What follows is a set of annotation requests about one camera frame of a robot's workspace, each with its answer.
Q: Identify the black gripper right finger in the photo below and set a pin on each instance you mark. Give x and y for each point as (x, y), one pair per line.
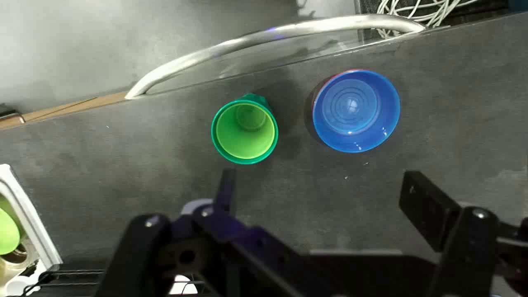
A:
(473, 241)

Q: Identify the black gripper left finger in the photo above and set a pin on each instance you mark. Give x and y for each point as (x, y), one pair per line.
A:
(209, 244)

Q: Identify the green plastic cup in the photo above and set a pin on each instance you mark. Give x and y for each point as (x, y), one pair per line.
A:
(245, 130)

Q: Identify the blue bowl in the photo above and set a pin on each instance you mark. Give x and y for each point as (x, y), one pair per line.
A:
(356, 111)

